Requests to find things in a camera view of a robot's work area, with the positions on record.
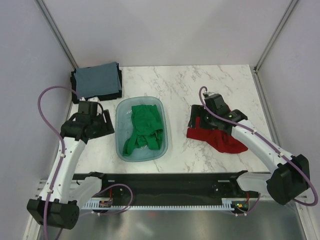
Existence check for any green t shirt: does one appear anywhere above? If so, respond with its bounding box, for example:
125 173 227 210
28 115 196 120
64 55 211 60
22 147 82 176
122 104 164 156

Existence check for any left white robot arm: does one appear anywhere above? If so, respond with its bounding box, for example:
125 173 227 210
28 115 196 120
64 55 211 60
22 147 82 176
27 97 115 230

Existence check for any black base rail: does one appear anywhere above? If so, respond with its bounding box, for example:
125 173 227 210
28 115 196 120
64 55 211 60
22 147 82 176
72 170 261 208

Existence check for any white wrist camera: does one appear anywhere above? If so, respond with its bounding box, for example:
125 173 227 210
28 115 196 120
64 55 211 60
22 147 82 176
202 91 215 98
79 97 100 103

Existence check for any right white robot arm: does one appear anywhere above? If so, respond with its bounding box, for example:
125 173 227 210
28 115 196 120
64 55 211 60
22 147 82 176
186 93 310 205

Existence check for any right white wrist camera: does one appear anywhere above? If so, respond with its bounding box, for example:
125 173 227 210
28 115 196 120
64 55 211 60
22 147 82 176
202 91 215 98

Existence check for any aluminium frame post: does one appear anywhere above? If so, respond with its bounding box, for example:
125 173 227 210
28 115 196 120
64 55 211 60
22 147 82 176
253 0 300 74
35 0 78 69

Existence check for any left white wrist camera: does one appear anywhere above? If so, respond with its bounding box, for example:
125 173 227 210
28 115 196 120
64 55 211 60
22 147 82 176
79 97 100 103

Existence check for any purple cable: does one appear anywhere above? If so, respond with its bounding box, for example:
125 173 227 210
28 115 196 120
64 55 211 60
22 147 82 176
37 85 83 240
198 85 317 207

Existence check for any red t shirt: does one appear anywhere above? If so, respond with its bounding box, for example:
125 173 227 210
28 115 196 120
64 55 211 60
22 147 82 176
186 127 248 154

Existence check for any right aluminium frame post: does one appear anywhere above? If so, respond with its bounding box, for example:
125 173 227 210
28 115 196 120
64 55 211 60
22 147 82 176
253 0 300 74

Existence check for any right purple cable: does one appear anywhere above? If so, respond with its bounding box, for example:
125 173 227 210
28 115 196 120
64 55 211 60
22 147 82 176
198 85 317 207

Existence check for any clear teal plastic bin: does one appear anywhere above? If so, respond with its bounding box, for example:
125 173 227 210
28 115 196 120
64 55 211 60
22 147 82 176
115 96 169 162

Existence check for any white slotted cable duct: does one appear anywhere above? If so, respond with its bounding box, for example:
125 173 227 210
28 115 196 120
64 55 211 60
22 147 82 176
81 198 235 211

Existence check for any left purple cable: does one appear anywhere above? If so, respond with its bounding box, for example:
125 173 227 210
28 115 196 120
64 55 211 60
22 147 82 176
37 85 83 240

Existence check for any left aluminium frame post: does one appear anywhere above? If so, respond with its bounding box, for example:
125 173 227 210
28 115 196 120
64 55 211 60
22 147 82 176
35 0 78 69

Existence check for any folded grey-blue t shirt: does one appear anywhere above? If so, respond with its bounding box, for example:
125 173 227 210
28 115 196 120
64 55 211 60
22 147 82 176
70 61 123 101

